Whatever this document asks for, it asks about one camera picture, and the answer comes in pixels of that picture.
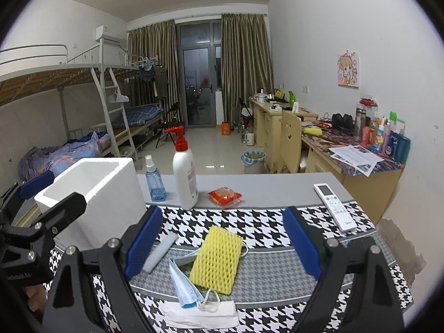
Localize white foam stick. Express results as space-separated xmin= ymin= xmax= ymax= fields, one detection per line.
xmin=142 ymin=232 xmax=178 ymax=274

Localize blue surgical mask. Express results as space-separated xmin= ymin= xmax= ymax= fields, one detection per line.
xmin=168 ymin=249 xmax=221 ymax=313

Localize yellow foam net sleeve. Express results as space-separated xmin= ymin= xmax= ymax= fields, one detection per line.
xmin=190 ymin=226 xmax=243 ymax=296

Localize white tissue paper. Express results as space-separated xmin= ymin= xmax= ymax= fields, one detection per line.
xmin=160 ymin=301 xmax=239 ymax=329

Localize person's left hand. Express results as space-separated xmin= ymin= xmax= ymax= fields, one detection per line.
xmin=22 ymin=285 xmax=47 ymax=312

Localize white remote control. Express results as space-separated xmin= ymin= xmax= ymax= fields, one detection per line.
xmin=314 ymin=183 xmax=357 ymax=232

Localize white foam box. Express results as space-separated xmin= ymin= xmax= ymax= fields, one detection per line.
xmin=35 ymin=158 xmax=146 ymax=250

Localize blue plaid blanket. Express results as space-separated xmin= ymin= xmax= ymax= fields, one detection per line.
xmin=18 ymin=132 xmax=111 ymax=181

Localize blue spray bottle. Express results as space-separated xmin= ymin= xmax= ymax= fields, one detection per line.
xmin=145 ymin=155 xmax=167 ymax=202

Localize houndstooth table mat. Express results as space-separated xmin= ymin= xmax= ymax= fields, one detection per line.
xmin=41 ymin=204 xmax=415 ymax=333

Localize white lotion pump bottle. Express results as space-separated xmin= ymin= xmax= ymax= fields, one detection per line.
xmin=166 ymin=125 xmax=198 ymax=211

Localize wooden desk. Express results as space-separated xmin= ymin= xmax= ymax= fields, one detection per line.
xmin=249 ymin=99 xmax=404 ymax=224

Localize printed paper sheets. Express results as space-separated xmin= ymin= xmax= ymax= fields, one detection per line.
xmin=329 ymin=145 xmax=383 ymax=177

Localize red snack packet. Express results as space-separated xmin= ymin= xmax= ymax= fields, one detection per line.
xmin=208 ymin=187 xmax=242 ymax=208

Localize blue rimmed trash bin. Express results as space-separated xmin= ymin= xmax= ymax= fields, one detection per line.
xmin=240 ymin=150 xmax=266 ymax=175

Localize yellow object on desk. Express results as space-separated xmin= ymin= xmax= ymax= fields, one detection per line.
xmin=302 ymin=126 xmax=323 ymax=137

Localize metal bunk bed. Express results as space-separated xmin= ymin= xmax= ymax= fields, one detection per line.
xmin=1 ymin=38 xmax=164 ymax=184

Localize wooden chair smiley back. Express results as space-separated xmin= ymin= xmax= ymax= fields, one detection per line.
xmin=278 ymin=111 xmax=302 ymax=174

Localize black headphones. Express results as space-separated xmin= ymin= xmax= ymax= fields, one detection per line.
xmin=331 ymin=113 xmax=354 ymax=134

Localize black folding chair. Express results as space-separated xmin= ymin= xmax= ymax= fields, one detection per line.
xmin=155 ymin=102 xmax=184 ymax=148

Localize orange bucket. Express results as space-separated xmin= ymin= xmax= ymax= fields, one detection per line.
xmin=221 ymin=122 xmax=231 ymax=136

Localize green bottle on desk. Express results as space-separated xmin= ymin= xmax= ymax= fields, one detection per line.
xmin=288 ymin=91 xmax=296 ymax=105

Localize white air conditioner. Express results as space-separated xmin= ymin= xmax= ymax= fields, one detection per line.
xmin=95 ymin=25 xmax=126 ymax=46

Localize right brown curtain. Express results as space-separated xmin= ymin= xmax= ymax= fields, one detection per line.
xmin=221 ymin=14 xmax=274 ymax=124

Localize brown curtain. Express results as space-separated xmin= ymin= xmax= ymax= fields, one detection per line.
xmin=221 ymin=14 xmax=274 ymax=124
xmin=128 ymin=20 xmax=181 ymax=115

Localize left brown curtain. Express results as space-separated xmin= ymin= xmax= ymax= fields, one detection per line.
xmin=128 ymin=20 xmax=181 ymax=115

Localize glass balcony door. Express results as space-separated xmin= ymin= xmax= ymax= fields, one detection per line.
xmin=176 ymin=20 xmax=221 ymax=128

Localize cartoon girl wall poster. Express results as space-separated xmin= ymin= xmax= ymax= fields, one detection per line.
xmin=337 ymin=51 xmax=360 ymax=88

